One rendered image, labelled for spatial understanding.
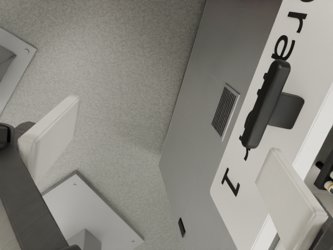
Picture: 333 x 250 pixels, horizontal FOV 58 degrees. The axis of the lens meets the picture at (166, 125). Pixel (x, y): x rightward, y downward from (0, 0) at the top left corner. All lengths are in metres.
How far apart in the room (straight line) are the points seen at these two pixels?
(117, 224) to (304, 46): 1.28
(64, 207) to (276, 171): 1.25
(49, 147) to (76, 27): 0.97
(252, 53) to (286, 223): 0.54
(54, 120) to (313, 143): 0.19
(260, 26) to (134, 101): 0.64
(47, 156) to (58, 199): 1.21
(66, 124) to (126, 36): 0.96
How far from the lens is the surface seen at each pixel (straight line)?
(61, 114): 0.17
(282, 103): 0.25
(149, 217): 1.50
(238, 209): 0.32
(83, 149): 1.27
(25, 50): 1.14
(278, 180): 0.19
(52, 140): 0.16
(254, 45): 0.69
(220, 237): 0.70
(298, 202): 0.17
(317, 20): 0.28
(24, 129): 0.17
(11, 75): 1.18
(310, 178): 0.42
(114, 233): 1.49
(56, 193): 1.36
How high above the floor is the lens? 1.11
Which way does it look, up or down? 63 degrees down
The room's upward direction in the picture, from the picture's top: 157 degrees clockwise
